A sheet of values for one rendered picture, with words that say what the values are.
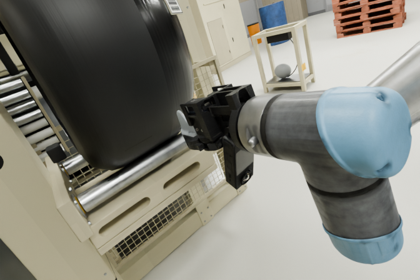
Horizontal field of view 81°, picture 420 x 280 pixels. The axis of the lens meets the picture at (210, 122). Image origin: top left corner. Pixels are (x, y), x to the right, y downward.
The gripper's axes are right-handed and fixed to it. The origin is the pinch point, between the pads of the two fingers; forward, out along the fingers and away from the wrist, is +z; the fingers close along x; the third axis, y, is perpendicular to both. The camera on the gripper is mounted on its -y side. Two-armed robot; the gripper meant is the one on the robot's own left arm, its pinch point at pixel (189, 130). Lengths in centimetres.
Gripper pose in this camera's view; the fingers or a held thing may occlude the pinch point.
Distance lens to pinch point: 49.3
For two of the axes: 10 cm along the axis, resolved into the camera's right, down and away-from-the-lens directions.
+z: -5.5, -0.2, 8.3
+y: -3.8, -8.9, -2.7
